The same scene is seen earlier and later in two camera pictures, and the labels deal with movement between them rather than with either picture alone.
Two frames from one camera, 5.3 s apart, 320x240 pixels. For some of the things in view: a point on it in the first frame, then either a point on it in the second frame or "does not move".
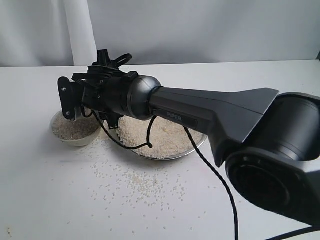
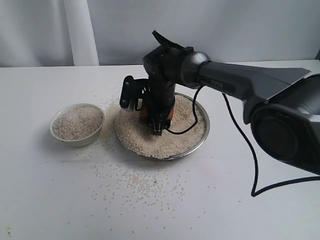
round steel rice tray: (170, 139) does not move
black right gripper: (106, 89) to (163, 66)
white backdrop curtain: (63, 33) does not move
